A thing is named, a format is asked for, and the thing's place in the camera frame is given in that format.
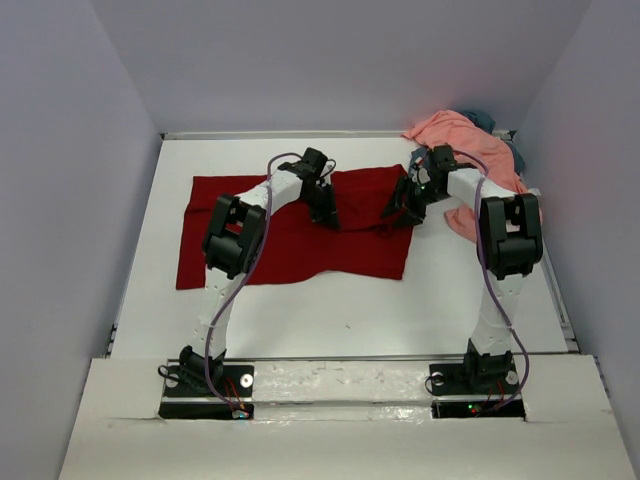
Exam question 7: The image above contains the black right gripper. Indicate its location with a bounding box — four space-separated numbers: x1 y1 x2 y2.
380 174 448 228

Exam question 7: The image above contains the red t shirt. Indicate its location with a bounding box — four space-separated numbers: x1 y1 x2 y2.
176 165 412 290

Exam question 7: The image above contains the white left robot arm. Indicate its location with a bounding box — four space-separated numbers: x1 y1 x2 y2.
179 147 340 403

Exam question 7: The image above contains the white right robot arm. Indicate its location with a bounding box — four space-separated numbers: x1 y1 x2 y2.
381 145 543 399

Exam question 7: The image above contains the pink t shirt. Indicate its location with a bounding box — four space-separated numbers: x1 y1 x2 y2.
391 110 529 227

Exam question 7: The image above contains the teal blue t shirt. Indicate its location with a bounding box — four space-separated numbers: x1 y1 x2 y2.
403 110 519 183

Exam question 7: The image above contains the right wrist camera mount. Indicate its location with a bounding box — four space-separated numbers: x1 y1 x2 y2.
412 167 431 188

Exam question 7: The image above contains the aluminium back table rail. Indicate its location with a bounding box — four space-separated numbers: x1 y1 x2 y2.
159 128 519 141

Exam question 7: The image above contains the aluminium table rail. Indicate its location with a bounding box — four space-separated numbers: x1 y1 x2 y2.
225 354 464 363
159 128 519 141
541 247 581 354

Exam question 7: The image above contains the aluminium front table rail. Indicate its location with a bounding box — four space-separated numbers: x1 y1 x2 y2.
225 354 464 363

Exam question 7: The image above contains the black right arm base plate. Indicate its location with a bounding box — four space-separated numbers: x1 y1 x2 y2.
424 362 526 420

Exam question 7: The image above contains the aluminium right table rail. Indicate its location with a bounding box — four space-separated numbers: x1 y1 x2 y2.
541 247 581 354

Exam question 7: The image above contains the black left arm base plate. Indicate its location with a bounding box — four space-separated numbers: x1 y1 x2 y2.
157 363 255 421

